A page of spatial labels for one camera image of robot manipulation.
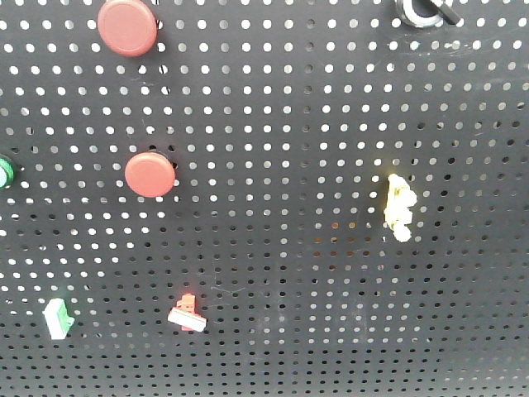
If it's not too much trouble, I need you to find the black perforated pegboard panel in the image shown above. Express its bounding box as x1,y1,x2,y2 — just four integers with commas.
1,1,528,396

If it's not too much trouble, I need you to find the red rocker switch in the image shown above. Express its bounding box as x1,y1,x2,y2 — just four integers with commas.
167,294,207,332

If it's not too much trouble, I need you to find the small red push button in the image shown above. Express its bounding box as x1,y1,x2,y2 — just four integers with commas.
125,151,176,198

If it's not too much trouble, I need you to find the large red push button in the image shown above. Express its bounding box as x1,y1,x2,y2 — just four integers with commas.
97,0,158,57

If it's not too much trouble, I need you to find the green push button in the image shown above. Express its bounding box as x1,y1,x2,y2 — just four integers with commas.
0,154,16,189

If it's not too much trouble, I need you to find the green rocker switch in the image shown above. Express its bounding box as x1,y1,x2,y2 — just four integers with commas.
42,298,75,340

